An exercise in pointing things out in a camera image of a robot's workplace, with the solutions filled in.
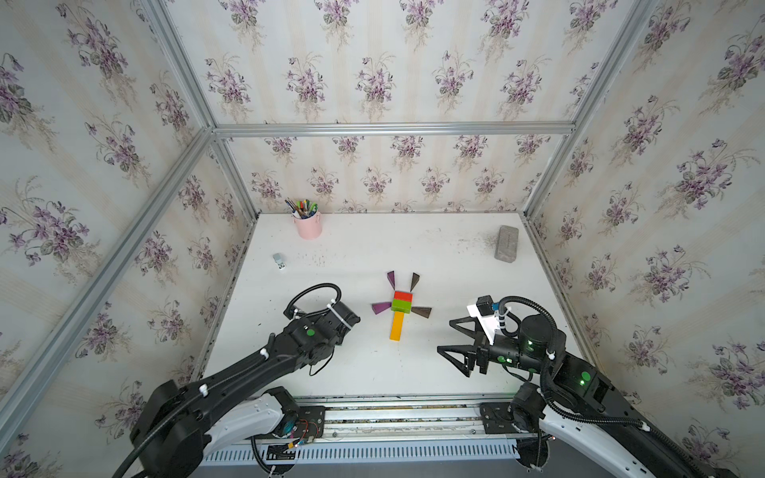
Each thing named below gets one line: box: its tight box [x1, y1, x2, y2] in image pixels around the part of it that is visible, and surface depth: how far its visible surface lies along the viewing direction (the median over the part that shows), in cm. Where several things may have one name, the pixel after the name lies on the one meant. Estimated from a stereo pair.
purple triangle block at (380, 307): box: [371, 301, 392, 315], surface depth 94 cm
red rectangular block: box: [393, 290, 414, 303], surface depth 97 cm
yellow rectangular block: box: [389, 310, 405, 342], surface depth 92 cm
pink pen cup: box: [291, 211, 323, 240], surface depth 110 cm
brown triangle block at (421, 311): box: [410, 306, 433, 319], surface depth 94 cm
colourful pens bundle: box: [283, 197, 319, 221], surface depth 109 cm
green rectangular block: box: [390, 298, 413, 314], surface depth 95 cm
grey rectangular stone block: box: [494, 224, 519, 263], surface depth 109 cm
